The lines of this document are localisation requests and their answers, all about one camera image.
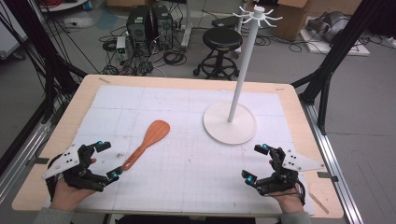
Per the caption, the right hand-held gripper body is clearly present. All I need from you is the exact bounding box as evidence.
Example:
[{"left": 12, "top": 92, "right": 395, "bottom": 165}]
[{"left": 255, "top": 146, "right": 327, "bottom": 198}]

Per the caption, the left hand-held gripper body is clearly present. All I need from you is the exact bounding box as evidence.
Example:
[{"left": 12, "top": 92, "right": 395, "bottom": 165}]
[{"left": 41, "top": 143, "right": 108, "bottom": 193}]

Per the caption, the wooden spatula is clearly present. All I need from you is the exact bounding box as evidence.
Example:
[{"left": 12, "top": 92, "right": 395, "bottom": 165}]
[{"left": 121, "top": 119, "right": 171, "bottom": 172}]

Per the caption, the person's left hand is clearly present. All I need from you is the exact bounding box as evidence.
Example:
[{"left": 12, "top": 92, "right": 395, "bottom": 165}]
[{"left": 49, "top": 178, "right": 97, "bottom": 213}]

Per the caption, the person's right hand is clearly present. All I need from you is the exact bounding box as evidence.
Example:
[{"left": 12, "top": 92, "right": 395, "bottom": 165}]
[{"left": 269, "top": 189, "right": 305, "bottom": 216}]

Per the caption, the black tape piece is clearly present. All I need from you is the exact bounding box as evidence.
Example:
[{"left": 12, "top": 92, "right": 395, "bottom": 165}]
[
  {"left": 26, "top": 157, "right": 50, "bottom": 166},
  {"left": 317, "top": 171, "right": 339, "bottom": 183}
]

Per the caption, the thin wooden strip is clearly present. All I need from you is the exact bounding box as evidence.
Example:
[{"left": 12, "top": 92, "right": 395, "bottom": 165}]
[{"left": 307, "top": 190, "right": 330, "bottom": 216}]

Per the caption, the white hook stand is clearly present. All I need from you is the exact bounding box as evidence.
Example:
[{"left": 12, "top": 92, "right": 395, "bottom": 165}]
[{"left": 203, "top": 4, "right": 284, "bottom": 146}]

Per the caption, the white grid mat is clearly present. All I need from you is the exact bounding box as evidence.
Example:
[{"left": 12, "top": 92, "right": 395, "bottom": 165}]
[{"left": 43, "top": 84, "right": 316, "bottom": 217}]

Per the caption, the white power supply box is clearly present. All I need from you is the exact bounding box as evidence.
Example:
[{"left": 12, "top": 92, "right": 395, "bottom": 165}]
[{"left": 115, "top": 35, "right": 127, "bottom": 62}]

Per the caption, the black round stool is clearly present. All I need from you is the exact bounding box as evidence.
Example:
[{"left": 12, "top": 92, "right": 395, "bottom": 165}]
[{"left": 192, "top": 27, "right": 244, "bottom": 81}]

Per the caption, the black computer tower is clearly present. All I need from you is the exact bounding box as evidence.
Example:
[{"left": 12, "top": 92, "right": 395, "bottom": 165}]
[
  {"left": 151, "top": 4, "right": 174, "bottom": 51},
  {"left": 125, "top": 5, "right": 153, "bottom": 51}
]

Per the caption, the cardboard box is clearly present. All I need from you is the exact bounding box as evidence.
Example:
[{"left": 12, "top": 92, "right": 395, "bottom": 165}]
[{"left": 274, "top": 0, "right": 310, "bottom": 42}]

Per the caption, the black flat device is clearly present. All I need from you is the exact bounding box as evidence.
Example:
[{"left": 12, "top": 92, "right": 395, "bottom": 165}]
[{"left": 211, "top": 15, "right": 241, "bottom": 28}]

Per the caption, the white floor board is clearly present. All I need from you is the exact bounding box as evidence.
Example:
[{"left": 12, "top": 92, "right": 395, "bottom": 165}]
[{"left": 300, "top": 29, "right": 372, "bottom": 57}]

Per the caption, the white round table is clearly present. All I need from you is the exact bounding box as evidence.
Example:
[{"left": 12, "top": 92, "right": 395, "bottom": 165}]
[{"left": 38, "top": 0, "right": 90, "bottom": 13}]

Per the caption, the grey bag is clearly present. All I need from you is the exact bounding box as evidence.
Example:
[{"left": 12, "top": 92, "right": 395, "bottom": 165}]
[{"left": 306, "top": 10, "right": 351, "bottom": 43}]

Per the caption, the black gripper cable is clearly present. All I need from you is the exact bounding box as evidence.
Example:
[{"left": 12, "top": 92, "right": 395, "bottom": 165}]
[
  {"left": 274, "top": 179, "right": 307, "bottom": 207},
  {"left": 46, "top": 154, "right": 64, "bottom": 202}
]

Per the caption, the aluminium rail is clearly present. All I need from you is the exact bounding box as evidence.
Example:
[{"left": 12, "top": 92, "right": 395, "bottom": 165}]
[
  {"left": 300, "top": 102, "right": 365, "bottom": 224},
  {"left": 0, "top": 120, "right": 52, "bottom": 203}
]

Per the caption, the tangle of black floor cables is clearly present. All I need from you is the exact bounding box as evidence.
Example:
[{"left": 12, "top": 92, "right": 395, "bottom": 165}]
[{"left": 97, "top": 24, "right": 188, "bottom": 77}]

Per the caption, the black metal frame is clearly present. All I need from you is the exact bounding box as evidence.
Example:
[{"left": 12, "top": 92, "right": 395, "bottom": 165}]
[
  {"left": 290, "top": 0, "right": 396, "bottom": 136},
  {"left": 0, "top": 0, "right": 89, "bottom": 175}
]

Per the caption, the white metal post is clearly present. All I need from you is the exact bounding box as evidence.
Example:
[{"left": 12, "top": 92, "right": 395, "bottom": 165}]
[{"left": 180, "top": 0, "right": 193, "bottom": 49}]

